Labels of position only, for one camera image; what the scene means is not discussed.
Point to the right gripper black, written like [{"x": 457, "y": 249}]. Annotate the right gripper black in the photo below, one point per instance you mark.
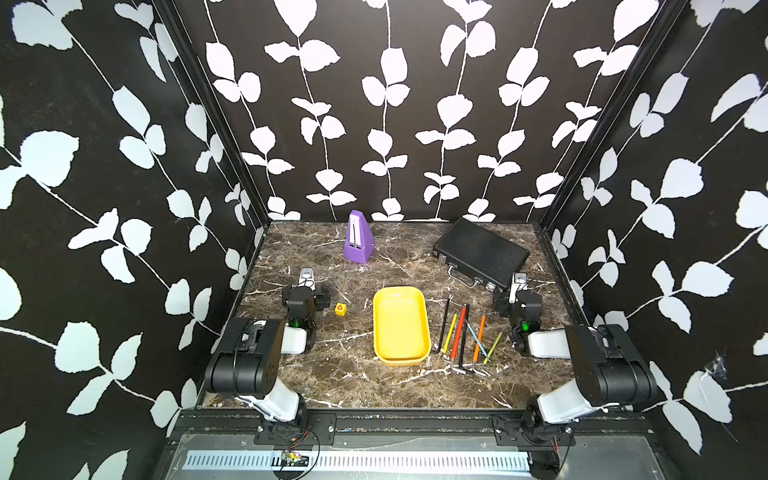
[{"x": 520, "y": 296}]

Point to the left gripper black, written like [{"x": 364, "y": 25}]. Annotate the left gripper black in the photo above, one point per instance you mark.
[{"x": 306, "y": 291}]

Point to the dark long hex key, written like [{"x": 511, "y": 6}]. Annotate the dark long hex key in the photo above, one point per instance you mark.
[{"x": 458, "y": 363}]

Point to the black hex key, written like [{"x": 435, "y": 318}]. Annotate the black hex key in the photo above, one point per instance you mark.
[{"x": 439, "y": 343}]

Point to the red hex key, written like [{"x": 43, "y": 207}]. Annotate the red hex key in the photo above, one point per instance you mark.
[{"x": 458, "y": 331}]

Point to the yellow hex key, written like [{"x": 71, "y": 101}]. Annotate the yellow hex key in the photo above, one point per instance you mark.
[{"x": 450, "y": 334}]

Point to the yellow plastic storage tray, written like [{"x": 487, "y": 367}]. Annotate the yellow plastic storage tray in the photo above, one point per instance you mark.
[{"x": 400, "y": 326}]

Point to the blue hex key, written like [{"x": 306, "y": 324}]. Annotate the blue hex key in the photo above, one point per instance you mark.
[{"x": 475, "y": 369}]

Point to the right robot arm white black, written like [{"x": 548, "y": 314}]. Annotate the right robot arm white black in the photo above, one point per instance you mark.
[{"x": 608, "y": 370}]

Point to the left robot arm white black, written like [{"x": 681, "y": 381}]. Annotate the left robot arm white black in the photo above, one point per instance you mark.
[{"x": 246, "y": 361}]

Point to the orange hex key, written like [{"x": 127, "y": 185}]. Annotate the orange hex key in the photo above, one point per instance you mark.
[{"x": 479, "y": 333}]

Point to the black briefcase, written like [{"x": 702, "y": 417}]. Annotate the black briefcase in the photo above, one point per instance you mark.
[{"x": 484, "y": 257}]

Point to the purple metronome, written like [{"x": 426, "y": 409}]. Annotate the purple metronome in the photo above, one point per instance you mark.
[{"x": 360, "y": 244}]

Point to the perforated metal strip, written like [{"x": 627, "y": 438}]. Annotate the perforated metal strip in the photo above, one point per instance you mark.
[{"x": 428, "y": 462}]

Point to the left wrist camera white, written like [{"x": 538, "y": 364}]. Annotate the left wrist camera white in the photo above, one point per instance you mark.
[{"x": 307, "y": 278}]

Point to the black front mounting rail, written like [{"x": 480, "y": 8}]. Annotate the black front mounting rail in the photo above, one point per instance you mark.
[{"x": 505, "y": 427}]

